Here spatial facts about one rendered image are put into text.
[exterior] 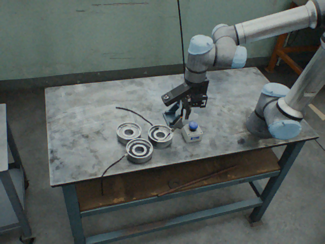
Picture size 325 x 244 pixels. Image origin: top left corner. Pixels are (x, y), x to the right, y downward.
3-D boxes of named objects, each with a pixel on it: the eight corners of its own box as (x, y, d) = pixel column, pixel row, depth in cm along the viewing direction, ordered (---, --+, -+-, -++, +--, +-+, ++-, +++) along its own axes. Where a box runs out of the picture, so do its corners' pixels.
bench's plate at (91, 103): (51, 188, 112) (50, 185, 111) (45, 91, 154) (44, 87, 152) (318, 139, 146) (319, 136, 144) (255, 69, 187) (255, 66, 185)
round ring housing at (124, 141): (113, 131, 134) (112, 124, 131) (136, 126, 138) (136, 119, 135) (120, 148, 127) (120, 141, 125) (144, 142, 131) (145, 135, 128)
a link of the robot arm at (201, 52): (217, 46, 98) (191, 43, 97) (210, 74, 105) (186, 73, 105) (214, 34, 104) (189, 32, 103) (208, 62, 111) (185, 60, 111)
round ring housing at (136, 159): (146, 143, 131) (147, 135, 128) (156, 160, 124) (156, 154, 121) (122, 148, 127) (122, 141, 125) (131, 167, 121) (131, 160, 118)
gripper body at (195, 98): (205, 109, 118) (211, 83, 110) (184, 111, 116) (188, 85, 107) (198, 97, 123) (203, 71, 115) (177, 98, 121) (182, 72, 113)
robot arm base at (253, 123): (266, 114, 153) (273, 98, 146) (284, 135, 142) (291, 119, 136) (239, 118, 148) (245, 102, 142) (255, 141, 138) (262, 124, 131)
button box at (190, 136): (186, 143, 133) (188, 135, 130) (181, 131, 138) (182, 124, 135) (203, 140, 135) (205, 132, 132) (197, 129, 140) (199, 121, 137)
